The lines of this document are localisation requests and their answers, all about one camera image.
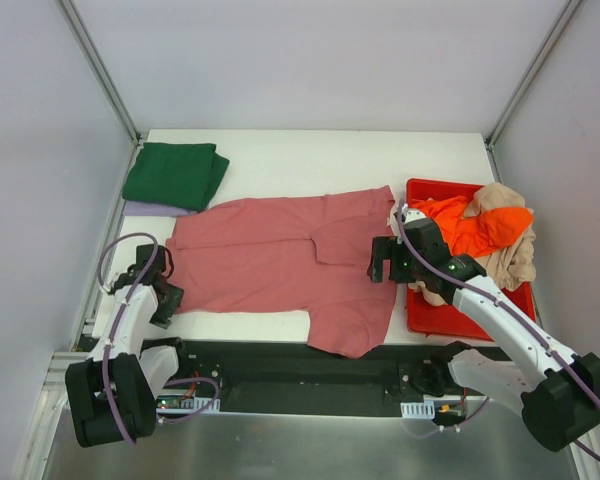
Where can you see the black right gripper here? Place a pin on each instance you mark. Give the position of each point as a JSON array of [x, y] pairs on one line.
[[380, 259]]

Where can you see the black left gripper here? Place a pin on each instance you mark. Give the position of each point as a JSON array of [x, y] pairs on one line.
[[167, 298]]

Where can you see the pink t shirt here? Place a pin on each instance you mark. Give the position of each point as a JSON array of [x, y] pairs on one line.
[[270, 255]]

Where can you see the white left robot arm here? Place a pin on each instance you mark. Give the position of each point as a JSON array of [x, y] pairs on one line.
[[125, 350]]

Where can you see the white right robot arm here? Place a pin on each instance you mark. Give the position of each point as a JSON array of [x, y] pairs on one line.
[[554, 390]]

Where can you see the red plastic bin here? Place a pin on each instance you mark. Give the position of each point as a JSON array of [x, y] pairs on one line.
[[427, 313]]

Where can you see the orange t shirt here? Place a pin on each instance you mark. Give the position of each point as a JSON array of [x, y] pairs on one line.
[[476, 235]]

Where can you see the lavender folded t shirt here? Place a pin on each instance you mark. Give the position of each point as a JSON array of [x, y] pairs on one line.
[[132, 208]]

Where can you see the green folded t shirt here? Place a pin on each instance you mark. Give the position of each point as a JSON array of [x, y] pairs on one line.
[[185, 176]]

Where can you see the beige t shirt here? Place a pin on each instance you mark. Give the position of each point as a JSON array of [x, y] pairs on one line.
[[512, 266]]

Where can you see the white left cable duct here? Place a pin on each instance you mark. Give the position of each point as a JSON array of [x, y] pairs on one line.
[[180, 405]]

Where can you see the white cable duct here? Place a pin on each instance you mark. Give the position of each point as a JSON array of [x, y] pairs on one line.
[[424, 410], [180, 405]]

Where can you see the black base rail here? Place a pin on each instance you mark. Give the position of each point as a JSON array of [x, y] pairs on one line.
[[260, 378]]

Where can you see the white right cable duct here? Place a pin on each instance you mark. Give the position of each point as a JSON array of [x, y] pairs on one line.
[[424, 410]]

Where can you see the left aluminium frame post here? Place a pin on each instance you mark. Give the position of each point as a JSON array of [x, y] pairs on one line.
[[87, 45]]

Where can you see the aluminium frame post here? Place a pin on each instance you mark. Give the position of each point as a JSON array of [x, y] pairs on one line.
[[87, 45], [556, 32]]

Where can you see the right aluminium frame post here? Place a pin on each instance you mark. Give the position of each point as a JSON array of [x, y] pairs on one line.
[[556, 32]]

